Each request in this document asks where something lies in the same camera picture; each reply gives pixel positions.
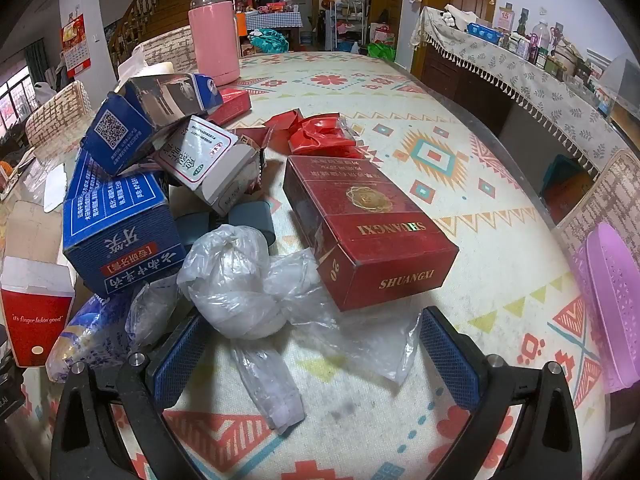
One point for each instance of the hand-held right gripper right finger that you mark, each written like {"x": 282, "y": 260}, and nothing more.
{"x": 447, "y": 355}

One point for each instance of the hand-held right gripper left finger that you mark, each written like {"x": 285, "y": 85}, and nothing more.
{"x": 177, "y": 355}

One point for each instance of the clear plastic wrap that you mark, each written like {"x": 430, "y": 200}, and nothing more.
{"x": 150, "y": 310}

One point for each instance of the clear plastic bag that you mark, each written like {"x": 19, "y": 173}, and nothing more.
{"x": 230, "y": 280}

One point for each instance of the red cigarette box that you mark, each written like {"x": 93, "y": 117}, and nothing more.
{"x": 370, "y": 240}

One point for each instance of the blue toothpaste box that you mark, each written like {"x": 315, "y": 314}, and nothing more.
{"x": 87, "y": 175}
{"x": 115, "y": 225}
{"x": 130, "y": 110}

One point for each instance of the purple plastic basket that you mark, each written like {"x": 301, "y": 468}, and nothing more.
{"x": 610, "y": 310}

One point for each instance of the white medicine box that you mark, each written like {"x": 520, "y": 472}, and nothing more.
{"x": 200, "y": 155}

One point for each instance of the small red box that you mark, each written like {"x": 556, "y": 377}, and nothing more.
{"x": 232, "y": 105}

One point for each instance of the blue snack bag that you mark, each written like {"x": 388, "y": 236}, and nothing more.
{"x": 85, "y": 340}

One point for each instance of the blue wrapper on table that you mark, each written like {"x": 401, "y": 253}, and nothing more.
{"x": 192, "y": 227}

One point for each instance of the red paper snack box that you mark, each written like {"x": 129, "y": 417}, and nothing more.
{"x": 35, "y": 320}

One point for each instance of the dark teal small case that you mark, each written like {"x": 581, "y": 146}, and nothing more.
{"x": 252, "y": 220}

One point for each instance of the patterned tablecloth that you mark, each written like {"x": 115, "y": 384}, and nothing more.
{"x": 450, "y": 200}

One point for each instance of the plain brown cardboard box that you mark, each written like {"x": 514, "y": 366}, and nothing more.
{"x": 30, "y": 230}

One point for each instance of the patterned chair back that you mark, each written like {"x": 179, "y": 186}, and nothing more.
{"x": 610, "y": 190}

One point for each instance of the patterned chair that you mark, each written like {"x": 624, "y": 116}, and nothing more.
{"x": 610, "y": 190}
{"x": 57, "y": 115}
{"x": 170, "y": 47}

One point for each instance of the flat dark red wrapper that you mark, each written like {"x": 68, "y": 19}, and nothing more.
{"x": 270, "y": 127}

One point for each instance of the crumpled red foil bag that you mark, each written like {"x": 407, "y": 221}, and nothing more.
{"x": 325, "y": 135}

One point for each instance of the dark wooden sideboard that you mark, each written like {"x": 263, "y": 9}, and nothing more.
{"x": 460, "y": 85}

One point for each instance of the white tissue box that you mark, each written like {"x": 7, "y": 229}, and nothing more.
{"x": 140, "y": 67}

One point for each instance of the leaf print fringed cloth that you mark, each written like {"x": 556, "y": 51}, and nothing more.
{"x": 500, "y": 65}

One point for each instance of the green shopping bag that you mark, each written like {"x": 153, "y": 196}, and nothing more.
{"x": 381, "y": 51}

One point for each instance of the pink thermos bottle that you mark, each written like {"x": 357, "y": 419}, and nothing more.
{"x": 212, "y": 40}

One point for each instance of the blue wipes pack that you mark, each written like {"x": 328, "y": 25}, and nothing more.
{"x": 484, "y": 33}

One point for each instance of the mesh food cover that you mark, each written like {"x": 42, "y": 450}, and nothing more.
{"x": 622, "y": 80}

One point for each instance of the white red shopping bag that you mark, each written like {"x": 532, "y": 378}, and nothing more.
{"x": 384, "y": 34}

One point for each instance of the clear plastic bottle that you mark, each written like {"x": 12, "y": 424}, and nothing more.
{"x": 540, "y": 35}

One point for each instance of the small desk calendar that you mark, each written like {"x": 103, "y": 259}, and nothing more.
{"x": 506, "y": 16}

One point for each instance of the blue checkered table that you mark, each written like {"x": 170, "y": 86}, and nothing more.
{"x": 272, "y": 21}

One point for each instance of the wooden staircase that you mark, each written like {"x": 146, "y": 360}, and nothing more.
{"x": 150, "y": 5}

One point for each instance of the white metal rack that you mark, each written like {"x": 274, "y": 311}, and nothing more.
{"x": 345, "y": 17}

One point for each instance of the red wall calendar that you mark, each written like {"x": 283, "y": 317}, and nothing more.
{"x": 75, "y": 45}

